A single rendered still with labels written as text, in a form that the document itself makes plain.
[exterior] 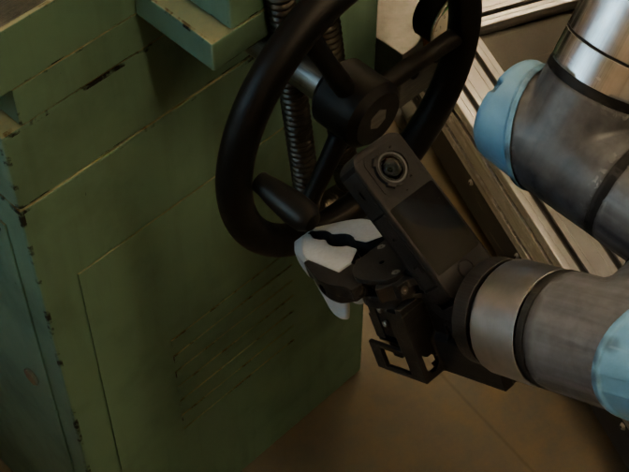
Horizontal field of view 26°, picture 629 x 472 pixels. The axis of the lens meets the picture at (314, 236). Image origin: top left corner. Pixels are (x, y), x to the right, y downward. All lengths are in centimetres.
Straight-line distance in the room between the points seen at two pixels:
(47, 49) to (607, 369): 52
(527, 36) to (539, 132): 118
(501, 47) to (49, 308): 97
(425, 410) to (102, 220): 75
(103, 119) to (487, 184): 83
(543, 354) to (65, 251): 56
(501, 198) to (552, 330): 106
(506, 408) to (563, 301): 108
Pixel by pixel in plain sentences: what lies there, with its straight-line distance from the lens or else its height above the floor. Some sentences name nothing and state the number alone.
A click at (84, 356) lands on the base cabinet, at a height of 47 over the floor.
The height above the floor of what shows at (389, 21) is 62.
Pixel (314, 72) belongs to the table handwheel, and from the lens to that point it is 109.
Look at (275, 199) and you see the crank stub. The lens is 100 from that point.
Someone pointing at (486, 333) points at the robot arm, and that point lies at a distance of 84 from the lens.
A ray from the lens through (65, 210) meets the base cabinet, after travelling 120.
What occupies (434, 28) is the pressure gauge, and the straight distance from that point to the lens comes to 136.
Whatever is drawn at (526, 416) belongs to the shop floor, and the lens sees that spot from 188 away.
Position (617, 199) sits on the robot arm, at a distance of 86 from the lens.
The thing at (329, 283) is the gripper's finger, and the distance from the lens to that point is 93.
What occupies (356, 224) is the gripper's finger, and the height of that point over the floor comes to 82.
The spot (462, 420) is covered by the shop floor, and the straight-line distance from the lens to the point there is 186.
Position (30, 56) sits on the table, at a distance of 107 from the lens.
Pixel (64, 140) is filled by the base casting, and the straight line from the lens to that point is 115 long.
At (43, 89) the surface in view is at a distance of 110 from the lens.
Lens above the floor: 159
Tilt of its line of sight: 51 degrees down
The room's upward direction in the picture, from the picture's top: straight up
